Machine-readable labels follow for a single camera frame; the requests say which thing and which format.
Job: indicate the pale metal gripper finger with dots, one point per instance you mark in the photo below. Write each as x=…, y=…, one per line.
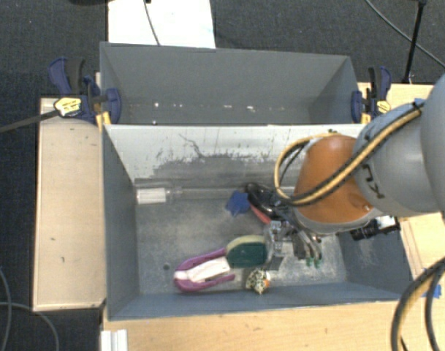
x=271, y=245
x=276, y=263

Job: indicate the spotted toy animal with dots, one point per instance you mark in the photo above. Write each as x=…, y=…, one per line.
x=256, y=281

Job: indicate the green and yellow sponge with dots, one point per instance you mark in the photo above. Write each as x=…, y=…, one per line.
x=246, y=256

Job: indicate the red and black pliers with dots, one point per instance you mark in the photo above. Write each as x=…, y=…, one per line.
x=260, y=199

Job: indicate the small blue cloth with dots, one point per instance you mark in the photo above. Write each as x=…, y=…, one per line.
x=238, y=202

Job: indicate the purple and white stapler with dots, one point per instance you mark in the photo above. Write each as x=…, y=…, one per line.
x=204, y=272

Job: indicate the grey metal bin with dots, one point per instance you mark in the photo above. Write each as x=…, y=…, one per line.
x=193, y=229

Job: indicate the clear glass tube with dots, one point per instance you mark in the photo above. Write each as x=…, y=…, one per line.
x=160, y=195

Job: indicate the pale wood board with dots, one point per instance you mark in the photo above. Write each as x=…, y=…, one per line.
x=70, y=214

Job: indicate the black cylinder on white bracket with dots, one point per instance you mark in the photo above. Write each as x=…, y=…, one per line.
x=368, y=229

